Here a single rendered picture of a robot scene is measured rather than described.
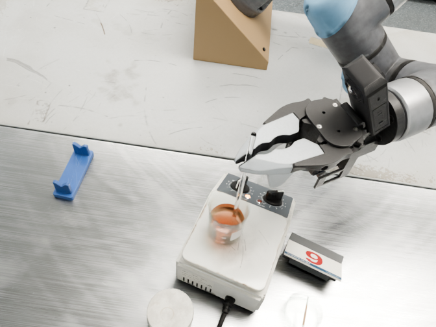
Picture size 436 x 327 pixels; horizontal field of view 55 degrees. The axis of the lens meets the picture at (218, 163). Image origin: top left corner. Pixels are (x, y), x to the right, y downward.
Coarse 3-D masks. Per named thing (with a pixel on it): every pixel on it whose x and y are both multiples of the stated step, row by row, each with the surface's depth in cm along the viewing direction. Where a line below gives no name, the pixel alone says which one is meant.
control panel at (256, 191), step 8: (232, 176) 70; (224, 184) 67; (248, 184) 69; (256, 184) 70; (248, 192) 67; (256, 192) 67; (264, 192) 68; (248, 200) 64; (256, 200) 65; (264, 200) 66; (288, 200) 68; (264, 208) 63; (272, 208) 64; (280, 208) 65; (288, 208) 65
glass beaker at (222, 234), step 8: (216, 192) 54; (224, 192) 54; (232, 192) 54; (208, 200) 53; (216, 200) 55; (224, 200) 56; (232, 200) 56; (208, 208) 52; (240, 208) 56; (248, 208) 53; (208, 216) 54; (248, 216) 52; (208, 224) 55; (216, 224) 52; (224, 224) 51; (232, 224) 51; (240, 224) 52; (208, 232) 56; (216, 232) 54; (224, 232) 53; (232, 232) 53; (240, 232) 54; (216, 240) 55; (224, 240) 55; (232, 240) 55
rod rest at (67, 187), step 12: (72, 144) 71; (84, 144) 71; (72, 156) 72; (84, 156) 73; (72, 168) 71; (84, 168) 71; (60, 180) 69; (72, 180) 70; (60, 192) 68; (72, 192) 68
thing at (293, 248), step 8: (288, 248) 64; (296, 248) 65; (304, 248) 66; (304, 256) 63; (312, 256) 64; (320, 256) 65; (320, 264) 63; (328, 264) 64; (336, 264) 65; (336, 272) 62
